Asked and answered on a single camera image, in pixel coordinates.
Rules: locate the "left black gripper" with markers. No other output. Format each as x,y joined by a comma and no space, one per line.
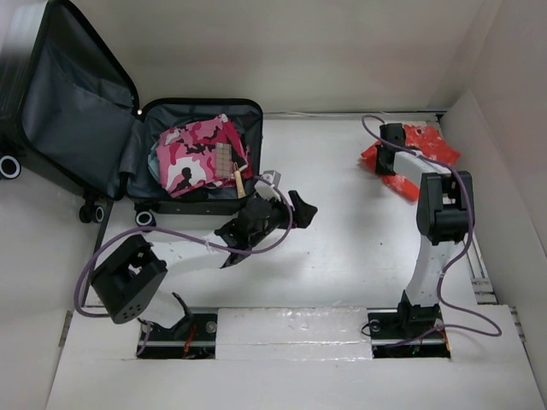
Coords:
304,213

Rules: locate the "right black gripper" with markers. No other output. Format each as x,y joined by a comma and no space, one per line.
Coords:
379,169

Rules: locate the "red white garment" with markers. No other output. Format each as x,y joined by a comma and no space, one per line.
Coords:
425,138

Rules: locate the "cream gold cosmetic tube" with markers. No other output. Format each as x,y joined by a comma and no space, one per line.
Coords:
241,193

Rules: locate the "pink camouflage garment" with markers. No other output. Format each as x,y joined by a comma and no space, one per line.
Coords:
186,155

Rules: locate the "black kids space suitcase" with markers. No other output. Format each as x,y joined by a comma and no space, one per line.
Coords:
70,113

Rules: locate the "light blue headphones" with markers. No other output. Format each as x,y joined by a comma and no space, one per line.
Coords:
153,163

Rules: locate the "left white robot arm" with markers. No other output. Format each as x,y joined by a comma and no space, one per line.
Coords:
128,281

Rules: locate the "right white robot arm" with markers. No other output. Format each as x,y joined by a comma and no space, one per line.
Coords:
444,217

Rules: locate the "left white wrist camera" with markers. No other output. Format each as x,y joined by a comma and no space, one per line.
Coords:
267,184

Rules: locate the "aluminium side rail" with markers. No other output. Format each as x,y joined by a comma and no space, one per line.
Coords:
460,189

